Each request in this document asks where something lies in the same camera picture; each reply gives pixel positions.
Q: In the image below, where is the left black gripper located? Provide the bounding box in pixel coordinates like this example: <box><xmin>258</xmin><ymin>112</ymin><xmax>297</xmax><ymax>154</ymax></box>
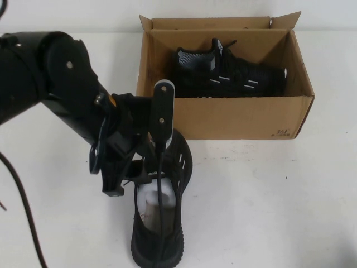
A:
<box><xmin>89</xmin><ymin>92</ymin><xmax>153</xmax><ymax>198</ymax></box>

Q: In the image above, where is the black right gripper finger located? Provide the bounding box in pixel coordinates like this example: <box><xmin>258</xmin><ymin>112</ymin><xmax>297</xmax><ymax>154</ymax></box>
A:
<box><xmin>124</xmin><ymin>159</ymin><xmax>153</xmax><ymax>181</ymax></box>

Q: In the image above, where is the white foam shoe stuffing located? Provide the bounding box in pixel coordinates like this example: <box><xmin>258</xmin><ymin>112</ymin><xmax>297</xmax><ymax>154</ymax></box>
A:
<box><xmin>138</xmin><ymin>178</ymin><xmax>177</xmax><ymax>209</ymax></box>

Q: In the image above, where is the black knit sneaker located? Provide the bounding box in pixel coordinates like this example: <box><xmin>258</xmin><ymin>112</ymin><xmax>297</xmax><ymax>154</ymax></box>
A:
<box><xmin>170</xmin><ymin>38</ymin><xmax>290</xmax><ymax>98</ymax></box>
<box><xmin>122</xmin><ymin>131</ymin><xmax>196</xmax><ymax>268</ymax></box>

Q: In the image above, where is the brown cardboard shoe box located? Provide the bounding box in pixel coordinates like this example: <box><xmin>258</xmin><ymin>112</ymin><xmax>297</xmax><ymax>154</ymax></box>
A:
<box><xmin>136</xmin><ymin>11</ymin><xmax>315</xmax><ymax>140</ymax></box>

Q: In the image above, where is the black camera cable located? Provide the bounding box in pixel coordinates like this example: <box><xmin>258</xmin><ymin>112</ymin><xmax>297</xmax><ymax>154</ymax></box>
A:
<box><xmin>0</xmin><ymin>141</ymin><xmax>168</xmax><ymax>268</ymax></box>

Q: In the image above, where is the thin gripper wire bundle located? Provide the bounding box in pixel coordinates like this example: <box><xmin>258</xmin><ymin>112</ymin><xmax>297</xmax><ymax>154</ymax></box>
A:
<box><xmin>93</xmin><ymin>111</ymin><xmax>112</xmax><ymax>157</ymax></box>

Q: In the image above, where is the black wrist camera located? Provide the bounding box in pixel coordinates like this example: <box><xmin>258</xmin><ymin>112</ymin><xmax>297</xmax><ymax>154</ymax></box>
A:
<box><xmin>148</xmin><ymin>79</ymin><xmax>177</xmax><ymax>146</ymax></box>

